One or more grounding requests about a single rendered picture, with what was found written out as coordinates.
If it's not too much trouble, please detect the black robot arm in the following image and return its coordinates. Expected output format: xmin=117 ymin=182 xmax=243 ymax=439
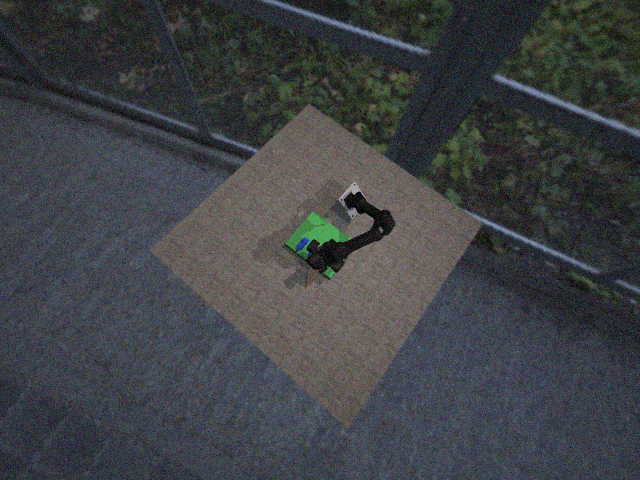
xmin=306 ymin=191 xmax=396 ymax=273

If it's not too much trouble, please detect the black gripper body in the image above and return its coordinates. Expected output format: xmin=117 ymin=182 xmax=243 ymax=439
xmin=306 ymin=239 xmax=345 ymax=273

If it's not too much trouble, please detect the green flat plate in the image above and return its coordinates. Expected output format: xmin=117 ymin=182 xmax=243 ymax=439
xmin=285 ymin=211 xmax=351 ymax=280

